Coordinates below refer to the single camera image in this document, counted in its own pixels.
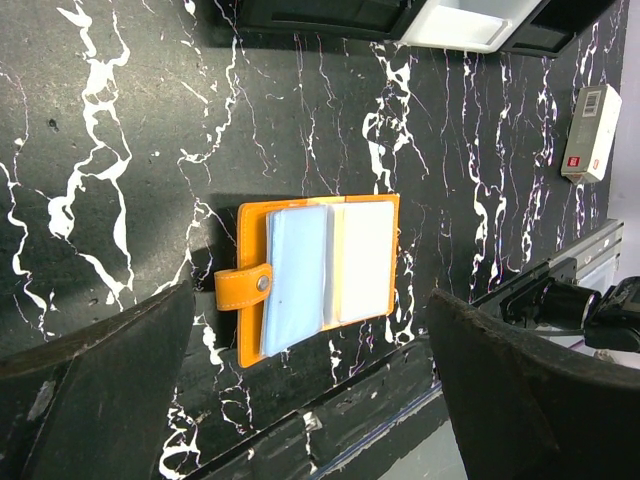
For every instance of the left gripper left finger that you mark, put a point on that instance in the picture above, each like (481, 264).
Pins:
(92, 404)

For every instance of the left black card bin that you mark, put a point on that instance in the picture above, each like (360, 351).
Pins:
(376, 20)

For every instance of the aluminium table frame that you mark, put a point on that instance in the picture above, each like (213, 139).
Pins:
(595, 256)

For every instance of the black card bin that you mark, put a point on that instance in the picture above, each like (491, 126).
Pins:
(376, 20)
(553, 26)

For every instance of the white middle card bin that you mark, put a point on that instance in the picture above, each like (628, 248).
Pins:
(476, 26)

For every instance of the small white red box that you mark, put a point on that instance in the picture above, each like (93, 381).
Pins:
(591, 134)

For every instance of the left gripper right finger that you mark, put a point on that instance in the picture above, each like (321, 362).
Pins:
(523, 407)

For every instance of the orange leather card holder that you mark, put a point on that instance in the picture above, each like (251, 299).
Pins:
(309, 265)

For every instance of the right black card bin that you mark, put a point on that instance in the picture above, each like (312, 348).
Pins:
(553, 26)

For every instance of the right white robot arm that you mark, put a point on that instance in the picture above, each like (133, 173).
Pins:
(607, 320)

